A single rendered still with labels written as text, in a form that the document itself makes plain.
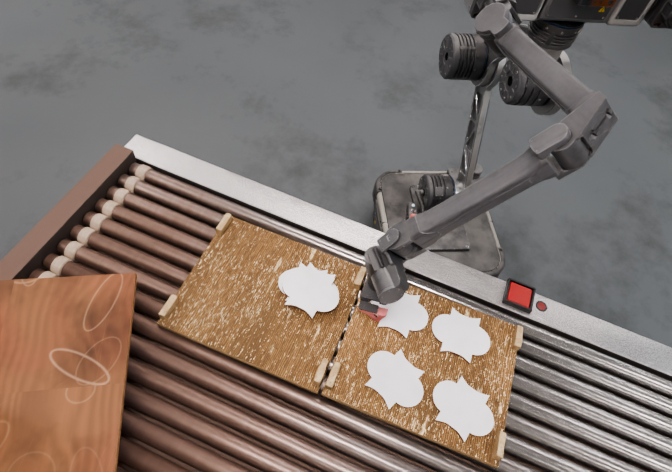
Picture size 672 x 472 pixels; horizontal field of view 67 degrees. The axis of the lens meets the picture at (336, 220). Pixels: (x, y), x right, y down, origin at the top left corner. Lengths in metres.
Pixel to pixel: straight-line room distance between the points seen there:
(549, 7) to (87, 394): 1.38
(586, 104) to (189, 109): 2.44
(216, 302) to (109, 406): 0.34
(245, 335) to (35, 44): 2.84
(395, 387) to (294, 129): 2.03
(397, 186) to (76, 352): 1.70
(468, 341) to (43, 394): 0.93
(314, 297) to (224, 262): 0.25
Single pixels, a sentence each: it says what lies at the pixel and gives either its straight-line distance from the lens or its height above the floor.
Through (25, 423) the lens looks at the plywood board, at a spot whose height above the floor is 1.04.
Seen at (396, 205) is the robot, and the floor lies 0.24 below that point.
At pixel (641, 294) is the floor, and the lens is 2.98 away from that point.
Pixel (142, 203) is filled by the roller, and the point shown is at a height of 0.92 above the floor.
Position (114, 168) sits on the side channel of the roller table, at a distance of 1.56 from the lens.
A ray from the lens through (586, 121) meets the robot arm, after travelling 1.01.
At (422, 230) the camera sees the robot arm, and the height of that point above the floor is 1.24.
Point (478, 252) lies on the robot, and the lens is 2.36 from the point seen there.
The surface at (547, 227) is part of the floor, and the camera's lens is 2.94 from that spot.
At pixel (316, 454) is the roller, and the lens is 1.19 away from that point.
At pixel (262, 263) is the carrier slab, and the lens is 1.33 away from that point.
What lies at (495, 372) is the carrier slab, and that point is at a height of 0.94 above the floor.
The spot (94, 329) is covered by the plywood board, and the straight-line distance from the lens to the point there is 1.19.
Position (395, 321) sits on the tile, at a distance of 1.28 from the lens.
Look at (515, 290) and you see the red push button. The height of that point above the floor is 0.93.
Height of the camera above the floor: 2.08
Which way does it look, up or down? 54 degrees down
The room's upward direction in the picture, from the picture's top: 11 degrees clockwise
